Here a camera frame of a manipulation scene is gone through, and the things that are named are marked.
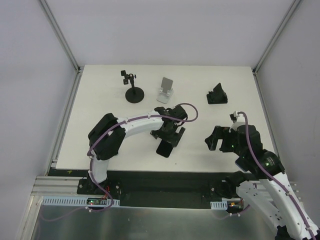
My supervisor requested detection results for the black smartphone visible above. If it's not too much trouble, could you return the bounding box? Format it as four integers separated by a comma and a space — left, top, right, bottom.
156, 140, 173, 158

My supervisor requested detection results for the white folding phone stand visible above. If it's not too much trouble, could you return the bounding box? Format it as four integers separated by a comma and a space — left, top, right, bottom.
156, 77, 174, 104

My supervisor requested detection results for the black folding phone stand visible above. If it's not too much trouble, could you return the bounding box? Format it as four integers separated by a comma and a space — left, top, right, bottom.
206, 83, 228, 105

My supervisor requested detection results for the black round-base clamp stand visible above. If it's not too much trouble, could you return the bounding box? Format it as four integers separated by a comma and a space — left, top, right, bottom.
120, 70, 145, 104

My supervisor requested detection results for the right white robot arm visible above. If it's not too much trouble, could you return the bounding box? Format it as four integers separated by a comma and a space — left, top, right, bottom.
205, 124, 320, 240

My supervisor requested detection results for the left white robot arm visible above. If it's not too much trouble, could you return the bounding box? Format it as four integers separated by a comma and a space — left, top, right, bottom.
87, 105, 188, 195

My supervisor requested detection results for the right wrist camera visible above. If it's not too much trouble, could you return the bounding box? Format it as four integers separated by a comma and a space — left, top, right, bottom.
230, 111, 246, 131

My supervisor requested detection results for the right white cable duct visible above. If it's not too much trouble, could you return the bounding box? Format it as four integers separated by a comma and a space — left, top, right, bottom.
210, 199, 243, 211

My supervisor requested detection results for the white cable duct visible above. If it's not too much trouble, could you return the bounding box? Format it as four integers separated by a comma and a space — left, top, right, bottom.
210, 199, 243, 211
42, 196, 120, 208

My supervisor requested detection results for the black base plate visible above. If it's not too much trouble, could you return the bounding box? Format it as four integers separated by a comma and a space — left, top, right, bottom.
47, 168, 256, 210

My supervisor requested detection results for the aluminium frame post left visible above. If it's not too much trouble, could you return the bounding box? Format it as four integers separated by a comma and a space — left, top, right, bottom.
38, 0, 85, 74

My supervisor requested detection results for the aluminium frame post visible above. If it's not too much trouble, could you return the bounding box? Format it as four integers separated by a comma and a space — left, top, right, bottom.
252, 0, 304, 76
38, 0, 85, 74

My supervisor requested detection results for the left white cable duct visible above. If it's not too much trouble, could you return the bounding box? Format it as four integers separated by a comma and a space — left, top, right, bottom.
42, 196, 120, 208

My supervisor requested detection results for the aluminium frame post right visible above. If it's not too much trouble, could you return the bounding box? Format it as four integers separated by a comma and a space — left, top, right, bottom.
252, 0, 304, 76

